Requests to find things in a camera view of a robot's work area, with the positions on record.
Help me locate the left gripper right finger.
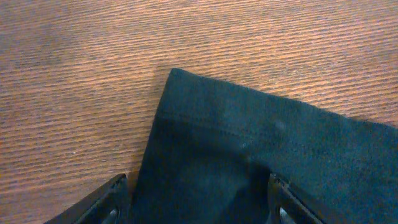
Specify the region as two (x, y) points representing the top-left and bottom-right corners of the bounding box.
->
(267, 174), (323, 224)

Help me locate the dark green t-shirt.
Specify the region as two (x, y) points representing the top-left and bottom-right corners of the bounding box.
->
(131, 68), (397, 223)

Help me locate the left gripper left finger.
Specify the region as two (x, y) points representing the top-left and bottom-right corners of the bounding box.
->
(45, 174), (128, 224)

